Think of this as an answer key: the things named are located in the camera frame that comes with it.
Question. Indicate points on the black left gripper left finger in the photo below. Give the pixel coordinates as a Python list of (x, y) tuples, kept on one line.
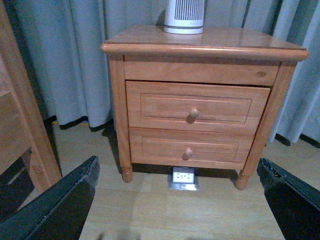
[(60, 212)]

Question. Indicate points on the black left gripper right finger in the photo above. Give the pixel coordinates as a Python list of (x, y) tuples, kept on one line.
[(294, 203)]

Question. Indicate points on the wooden drawer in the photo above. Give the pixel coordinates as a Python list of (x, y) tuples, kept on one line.
[(189, 148), (195, 107)]

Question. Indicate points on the floor power socket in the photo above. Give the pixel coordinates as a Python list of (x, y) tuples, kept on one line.
[(183, 178)]

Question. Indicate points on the wooden nightstand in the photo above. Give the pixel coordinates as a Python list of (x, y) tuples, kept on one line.
[(218, 56)]

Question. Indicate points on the grey curtain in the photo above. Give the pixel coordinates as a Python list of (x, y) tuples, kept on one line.
[(59, 41)]

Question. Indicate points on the white slatted air purifier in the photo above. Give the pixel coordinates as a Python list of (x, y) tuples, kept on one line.
[(185, 17)]

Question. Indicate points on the wooden bed frame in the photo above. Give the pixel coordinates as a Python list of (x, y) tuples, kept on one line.
[(22, 131)]

